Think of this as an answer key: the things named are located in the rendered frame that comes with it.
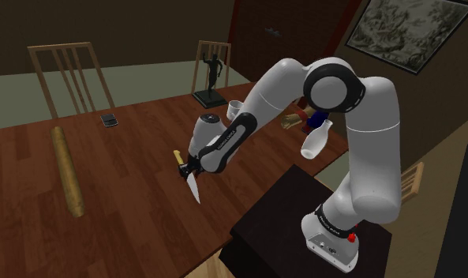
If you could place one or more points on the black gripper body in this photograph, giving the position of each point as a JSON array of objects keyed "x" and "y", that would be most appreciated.
[{"x": 187, "y": 169}]

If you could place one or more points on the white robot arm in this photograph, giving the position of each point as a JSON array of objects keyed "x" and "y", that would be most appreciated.
[{"x": 372, "y": 127}]

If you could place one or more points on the brown wooden table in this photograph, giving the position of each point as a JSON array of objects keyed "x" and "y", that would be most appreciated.
[{"x": 133, "y": 173}]

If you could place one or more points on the white cup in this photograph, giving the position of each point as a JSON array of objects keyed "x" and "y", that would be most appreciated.
[{"x": 233, "y": 109}]

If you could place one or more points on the small black phone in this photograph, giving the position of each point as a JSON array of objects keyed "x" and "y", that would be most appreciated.
[{"x": 109, "y": 120}]

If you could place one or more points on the black human figure statue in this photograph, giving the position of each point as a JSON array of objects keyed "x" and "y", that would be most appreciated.
[{"x": 213, "y": 73}]

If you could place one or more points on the dark robot stand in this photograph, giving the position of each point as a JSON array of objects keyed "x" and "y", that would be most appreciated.
[{"x": 279, "y": 215}]

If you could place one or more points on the narrow wooden slat chair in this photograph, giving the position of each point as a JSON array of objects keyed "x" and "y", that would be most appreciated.
[{"x": 198, "y": 61}]

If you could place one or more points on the tan ribbed bundle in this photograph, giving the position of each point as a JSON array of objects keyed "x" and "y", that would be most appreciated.
[{"x": 292, "y": 121}]

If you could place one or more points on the long tan cylinder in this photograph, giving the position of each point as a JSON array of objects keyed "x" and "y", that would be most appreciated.
[{"x": 66, "y": 173}]

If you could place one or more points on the white bottle vase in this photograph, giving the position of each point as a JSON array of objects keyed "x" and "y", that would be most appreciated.
[{"x": 314, "y": 142}]

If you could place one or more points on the blue and red toy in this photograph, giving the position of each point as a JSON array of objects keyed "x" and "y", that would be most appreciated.
[{"x": 315, "y": 121}]

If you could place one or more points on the dark red door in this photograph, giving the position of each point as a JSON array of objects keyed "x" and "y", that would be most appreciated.
[{"x": 295, "y": 23}]

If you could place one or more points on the wide wooden slat chair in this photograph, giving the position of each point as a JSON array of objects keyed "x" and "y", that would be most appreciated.
[{"x": 36, "y": 65}]

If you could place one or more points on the light wooden chair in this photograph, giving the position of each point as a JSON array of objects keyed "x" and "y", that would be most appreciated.
[{"x": 412, "y": 181}]

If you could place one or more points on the black cabinet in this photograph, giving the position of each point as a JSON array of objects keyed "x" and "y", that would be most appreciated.
[{"x": 460, "y": 215}]

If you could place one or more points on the black framed wall picture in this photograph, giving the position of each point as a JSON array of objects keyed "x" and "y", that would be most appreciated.
[{"x": 406, "y": 30}]

